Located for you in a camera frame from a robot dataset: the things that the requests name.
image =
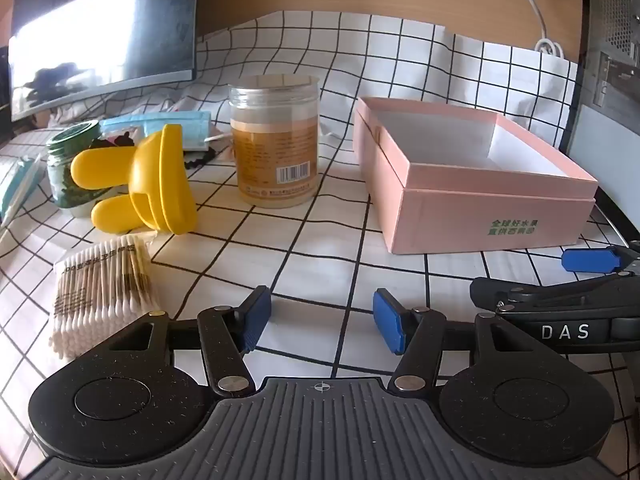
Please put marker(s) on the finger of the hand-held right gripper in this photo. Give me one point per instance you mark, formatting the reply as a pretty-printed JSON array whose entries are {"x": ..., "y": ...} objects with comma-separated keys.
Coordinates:
[{"x": 590, "y": 260}]

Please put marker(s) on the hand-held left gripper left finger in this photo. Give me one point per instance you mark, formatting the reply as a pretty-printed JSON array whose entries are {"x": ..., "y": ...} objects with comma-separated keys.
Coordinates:
[{"x": 257, "y": 317}]

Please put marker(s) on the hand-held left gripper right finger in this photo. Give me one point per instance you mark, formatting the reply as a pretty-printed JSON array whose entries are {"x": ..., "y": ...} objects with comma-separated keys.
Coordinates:
[{"x": 389, "y": 317}]

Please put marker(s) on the pink cardboard box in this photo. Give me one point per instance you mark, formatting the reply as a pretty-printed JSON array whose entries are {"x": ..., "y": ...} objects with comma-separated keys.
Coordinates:
[{"x": 450, "y": 200}]

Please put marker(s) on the yellow silicone toy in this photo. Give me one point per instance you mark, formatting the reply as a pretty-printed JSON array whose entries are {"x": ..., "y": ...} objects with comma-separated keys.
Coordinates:
[{"x": 160, "y": 180}]

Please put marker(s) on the white black checked tablecloth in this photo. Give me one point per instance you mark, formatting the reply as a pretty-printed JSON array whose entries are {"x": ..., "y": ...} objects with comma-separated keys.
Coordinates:
[{"x": 310, "y": 240}]

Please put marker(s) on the pack of cotton swabs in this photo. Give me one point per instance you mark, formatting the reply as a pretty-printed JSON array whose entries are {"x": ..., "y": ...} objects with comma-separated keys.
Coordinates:
[{"x": 105, "y": 290}]

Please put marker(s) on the clear plastic jar beige contents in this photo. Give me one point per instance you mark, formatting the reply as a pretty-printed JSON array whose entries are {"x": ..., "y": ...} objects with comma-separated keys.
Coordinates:
[{"x": 275, "y": 150}]

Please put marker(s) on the black patterned packet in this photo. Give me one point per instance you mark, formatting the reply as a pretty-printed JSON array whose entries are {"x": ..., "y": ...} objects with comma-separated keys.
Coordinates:
[{"x": 200, "y": 157}]

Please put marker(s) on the grey computer tower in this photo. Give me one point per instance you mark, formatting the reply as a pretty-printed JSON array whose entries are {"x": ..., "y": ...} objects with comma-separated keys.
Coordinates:
[{"x": 610, "y": 60}]

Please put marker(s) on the green glass jar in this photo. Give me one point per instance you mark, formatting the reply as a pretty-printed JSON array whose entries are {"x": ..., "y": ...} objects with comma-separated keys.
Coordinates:
[{"x": 62, "y": 155}]

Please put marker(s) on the wrapped light blue face mask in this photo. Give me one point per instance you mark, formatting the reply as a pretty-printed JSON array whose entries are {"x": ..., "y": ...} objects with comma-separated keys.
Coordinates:
[{"x": 20, "y": 180}]

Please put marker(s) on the black computer monitor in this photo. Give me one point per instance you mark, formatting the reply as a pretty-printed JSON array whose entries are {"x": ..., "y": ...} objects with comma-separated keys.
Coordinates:
[{"x": 100, "y": 35}]

